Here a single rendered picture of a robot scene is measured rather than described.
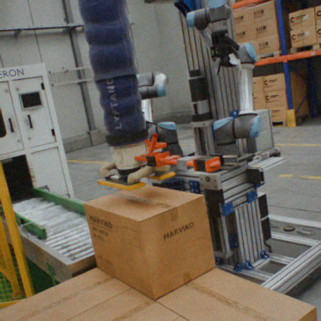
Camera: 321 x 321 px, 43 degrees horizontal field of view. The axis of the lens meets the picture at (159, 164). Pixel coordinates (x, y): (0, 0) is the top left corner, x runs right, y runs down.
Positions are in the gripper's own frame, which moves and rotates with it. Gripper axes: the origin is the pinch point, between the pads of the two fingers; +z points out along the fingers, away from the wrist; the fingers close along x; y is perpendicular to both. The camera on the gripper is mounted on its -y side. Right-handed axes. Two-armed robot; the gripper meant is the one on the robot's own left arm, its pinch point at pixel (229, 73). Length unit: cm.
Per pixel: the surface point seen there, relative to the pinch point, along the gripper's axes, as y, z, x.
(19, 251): 70, 99, -156
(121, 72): 40, -10, -32
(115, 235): 57, 71, -42
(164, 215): 45, 59, -13
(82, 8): 48, -42, -43
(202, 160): 45, 31, 18
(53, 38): -419, -170, -956
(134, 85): 34.0, -2.4, -32.3
